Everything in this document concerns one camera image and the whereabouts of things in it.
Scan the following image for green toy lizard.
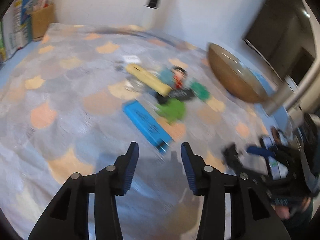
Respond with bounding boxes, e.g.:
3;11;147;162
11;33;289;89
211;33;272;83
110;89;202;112
156;99;186;124

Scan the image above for brown cardboard box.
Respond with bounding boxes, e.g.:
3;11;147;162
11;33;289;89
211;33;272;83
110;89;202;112
29;4;56;41

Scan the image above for blue rectangular case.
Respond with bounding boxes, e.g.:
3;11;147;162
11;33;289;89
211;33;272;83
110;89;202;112
123;100;173;154

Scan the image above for black-haired doll figure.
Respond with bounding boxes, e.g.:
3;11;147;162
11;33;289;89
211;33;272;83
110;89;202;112
171;66;188;89

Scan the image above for person's right hand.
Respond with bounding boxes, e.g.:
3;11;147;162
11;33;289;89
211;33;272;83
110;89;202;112
273;197;311;220

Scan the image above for brown ribbed glass bowl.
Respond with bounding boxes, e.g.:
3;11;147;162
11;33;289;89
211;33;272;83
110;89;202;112
208;43;268;103

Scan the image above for tall grey cylinder container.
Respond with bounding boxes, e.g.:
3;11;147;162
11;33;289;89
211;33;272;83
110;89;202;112
262;56;319;116

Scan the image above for white pipe with black clamp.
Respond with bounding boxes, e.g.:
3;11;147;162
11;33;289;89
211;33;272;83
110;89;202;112
145;0;161;9

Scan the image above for teal toy lizard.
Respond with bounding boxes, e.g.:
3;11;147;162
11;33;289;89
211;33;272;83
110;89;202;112
190;80;210;102

